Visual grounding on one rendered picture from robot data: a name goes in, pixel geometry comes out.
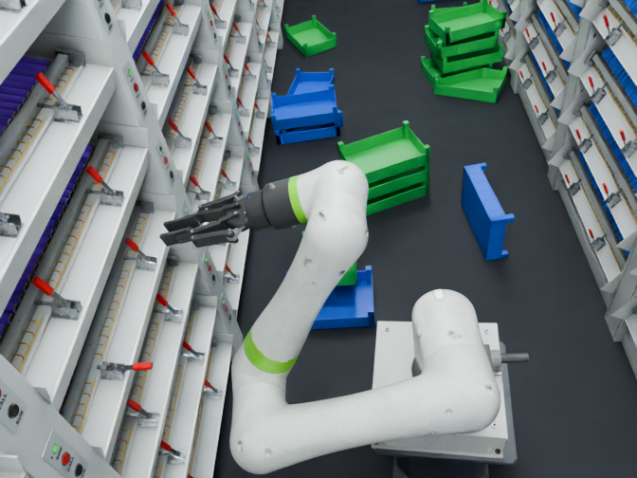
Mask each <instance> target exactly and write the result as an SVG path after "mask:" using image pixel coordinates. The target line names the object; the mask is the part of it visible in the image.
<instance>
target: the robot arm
mask: <svg viewBox="0 0 637 478"><path fill-rule="evenodd" d="M368 193H369V185H368V181H367V178H366V176H365V175H364V173H363V172H362V171H361V170H360V169H359V168H358V167H357V166H356V165H354V164H353V163H351V162H349V161H345V160H335V161H331V162H328V163H326V164H324V165H322V166H320V167H319V168H317V169H315V170H313V171H311V172H308V173H306V174H302V175H296V176H293V177H289V178H286V179H282V180H279V181H275V182H271V183H268V184H265V185H264V189H263V190H259V191H257V192H253V193H248V194H247V195H246V197H245V196H244V194H243V193H242V191H241V190H238V191H236V192H235V193H232V194H230V195H227V196H224V197H221V198H218V199H215V200H212V201H210V202H207V203H204V204H201V205H199V206H198V209H199V210H198V211H196V212H195V213H194V214H190V215H187V216H183V217H181V218H177V219H174V220H171V221H167V222H164V224H163V226H164V227H165V228H166V230H167V231H168V232H166V233H162V234H160V236H159V238H160V239H161V240H162V241H163V243H164V244H165V245H166V246H171V245H175V244H183V243H187V242H190V241H192V242H193V244H194V245H195V246H196V247H197V248H201V247H206V246H212V245H218V244H224V243H232V244H236V243H238V242H239V239H238V238H237V237H238V236H239V234H240V233H241V232H243V231H246V230H248V229H255V230H262V229H266V228H270V227H274V228H275V229H276V230H280V229H284V228H288V227H292V228H294V227H296V225H299V224H304V223H307V226H306V229H305V232H304V235H303V237H302V240H301V242H300V247H299V249H298V251H297V254H296V256H295V258H294V261H293V263H292V265H291V267H290V268H289V270H288V272H287V274H286V276H285V278H284V280H283V281H282V284H281V286H280V287H279V289H278V291H277V292H276V294H275V295H274V297H273V298H272V300H271V301H270V303H269V304H268V306H267V307H266V308H265V310H264V311H263V313H262V314H261V315H260V317H259V318H258V320H256V321H255V323H254V324H253V326H252V327H251V329H250V330H249V332H248V333H247V335H246V337H245V339H244V340H243V342H242V344H241V346H240V347H239V349H238V351H237V353H236V355H235V357H234V359H233V361H232V364H231V378H232V391H233V409H232V422H231V431H230V438H229V445H230V450H231V454H232V456H233V458H234V460H235V461H236V463H237V464H238V465H239V466H240V467H241V468H242V469H244V470H246V471H248V472H250V473H254V474H267V473H270V472H273V471H276V470H278V469H283V468H286V467H289V466H292V465H294V464H297V463H299V462H302V461H305V460H309V459H312V458H315V457H319V456H322V455H325V454H329V453H333V452H337V451H341V450H347V449H351V448H356V447H361V446H366V445H371V444H375V443H381V442H387V441H392V440H399V439H406V438H413V437H421V436H433V435H445V434H460V433H473V432H480V431H482V430H484V429H485V428H487V427H488V426H489V425H491V424H492V423H493V421H494V420H495V419H496V417H497V415H498V413H499V410H500V407H501V393H500V389H499V386H498V384H497V381H496V379H495V377H496V376H501V371H498V372H496V371H494V368H499V367H501V364H502V363H515V362H529V357H528V353H527V352H526V353H503V354H501V353H500V350H497V349H495V350H490V346H489V344H483V342H482V336H481V332H480V328H479V324H478V320H477V316H476V312H475V309H474V307H473V305H472V303H471V302H470V301H469V300H468V299H467V298H466V297H465V296H464V295H462V294H460V293H458V292H456V291H453V290H448V289H438V290H433V291H430V292H429V293H427V294H425V295H423V296H422V297H421V298H420V299H419V300H418V301H417V302H416V304H415V306H414V307H413V309H412V316H411V317H412V334H413V346H414V355H415V358H414V360H413V362H412V365H411V373H412V378H409V379H406V380H403V381H399V382H396V383H393V384H390V385H387V386H383V387H380V388H376V389H372V390H369V391H365V392H361V393H357V394H352V395H345V396H340V397H335V398H330V399H324V400H319V401H313V402H306V403H300V404H292V405H289V404H288V403H286V399H285V391H286V378H287V376H288V374H289V373H290V371H291V369H292V367H293V366H294V364H295V362H296V360H297V358H298V356H299V354H300V351H301V349H302V347H303V345H304V343H305V341H306V339H307V336H308V334H309V332H310V330H311V327H312V325H313V323H314V321H315V319H316V317H317V315H318V313H319V311H320V310H321V308H322V307H323V305H324V303H325V302H326V300H327V298H328V297H329V295H330V294H331V292H332V291H333V289H334V288H335V287H336V285H337V283H338V282H339V281H340V279H341V278H342V277H343V275H344V274H345V273H346V272H347V270H348V269H349V268H350V267H351V266H352V265H353V264H354V262H355V261H356V260H357V259H358V258H359V257H360V255H361V254H362V253H363V251H364V250H365V248H366V246H367V243H368V238H369V233H368V226H367V219H366V208H367V199H368ZM206 208H207V210H206ZM211 221H214V222H212V223H209V224H206V225H204V226H203V224H204V223H205V222H211ZM199 223H200V224H201V225H202V227H200V224H199ZM198 227H199V228H198ZM195 228H196V229H195ZM192 229H193V230H192Z"/></svg>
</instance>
